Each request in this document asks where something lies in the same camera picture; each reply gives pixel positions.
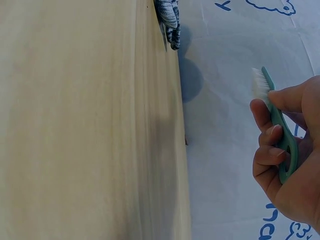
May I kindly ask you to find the person's right hand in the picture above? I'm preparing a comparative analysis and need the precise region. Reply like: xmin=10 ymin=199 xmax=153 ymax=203
xmin=250 ymin=74 xmax=320 ymax=240

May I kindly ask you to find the person's left hand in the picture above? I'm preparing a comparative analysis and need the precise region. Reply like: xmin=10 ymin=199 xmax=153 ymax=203
xmin=153 ymin=0 xmax=183 ymax=51

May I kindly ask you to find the green brush with white bristles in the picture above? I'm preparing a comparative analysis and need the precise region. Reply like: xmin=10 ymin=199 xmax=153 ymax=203
xmin=251 ymin=66 xmax=300 ymax=186

